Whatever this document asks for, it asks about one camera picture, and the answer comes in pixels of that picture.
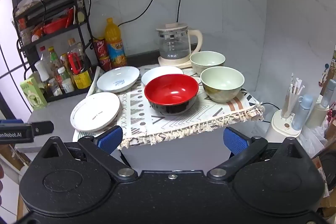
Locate brown cardboard box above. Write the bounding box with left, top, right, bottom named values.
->
left=312, top=155, right=336, bottom=217

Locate bundle of white chopsticks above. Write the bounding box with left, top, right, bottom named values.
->
left=282, top=73, right=305, bottom=120

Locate clear bottle red cap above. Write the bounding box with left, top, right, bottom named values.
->
left=39, top=46, right=50, bottom=62

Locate small glass jar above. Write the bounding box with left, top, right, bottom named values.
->
left=48, top=78, right=63, bottom=97

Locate white chopstick holder appliance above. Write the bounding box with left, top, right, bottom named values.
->
left=265, top=108, right=303, bottom=142

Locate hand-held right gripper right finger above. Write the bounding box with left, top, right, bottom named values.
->
left=207, top=127, right=306, bottom=179

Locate sauce bottle yellow cap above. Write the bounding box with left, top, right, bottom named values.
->
left=48, top=46, right=65, bottom=83

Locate red drink can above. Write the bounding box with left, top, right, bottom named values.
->
left=98, top=55, right=113, bottom=72
left=93, top=37, right=108, bottom=57

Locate pale green bowl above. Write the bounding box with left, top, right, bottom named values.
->
left=200, top=66, right=245, bottom=103
left=189, top=51, right=226, bottom=75

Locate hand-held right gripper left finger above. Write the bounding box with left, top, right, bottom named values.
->
left=41, top=125, right=137, bottom=179

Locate red plastic basket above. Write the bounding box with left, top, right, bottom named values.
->
left=43, top=16, right=70, bottom=35

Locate green cardboard box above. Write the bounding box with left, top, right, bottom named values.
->
left=19, top=77, right=48, bottom=111

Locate patterned fringed table cloth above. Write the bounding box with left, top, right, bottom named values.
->
left=72, top=63, right=266, bottom=150

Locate glass electric kettle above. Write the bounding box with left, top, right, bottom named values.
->
left=156, top=22, right=203, bottom=62

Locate red and black bowl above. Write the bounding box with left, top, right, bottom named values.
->
left=144, top=73, right=199, bottom=117

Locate white plate dark rim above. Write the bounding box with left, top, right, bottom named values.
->
left=70, top=92, right=121, bottom=132

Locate pale blue thermos bottle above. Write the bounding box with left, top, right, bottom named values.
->
left=291, top=94, right=314, bottom=131

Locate black metal kitchen rack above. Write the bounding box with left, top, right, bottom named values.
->
left=12, top=0, right=95, bottom=103

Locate thin black appliance cable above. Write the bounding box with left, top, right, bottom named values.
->
left=262, top=102, right=282, bottom=124

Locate white deep plate script print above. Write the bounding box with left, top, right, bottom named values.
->
left=96, top=66, right=140, bottom=94

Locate white deep plate crossed-utensils print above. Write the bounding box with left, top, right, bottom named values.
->
left=141, top=66, right=184, bottom=87

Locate bottle with white pour cap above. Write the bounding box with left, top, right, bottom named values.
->
left=34, top=59, right=51, bottom=91

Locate orange juice bottle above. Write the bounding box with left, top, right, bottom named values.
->
left=104, top=18, right=128, bottom=68

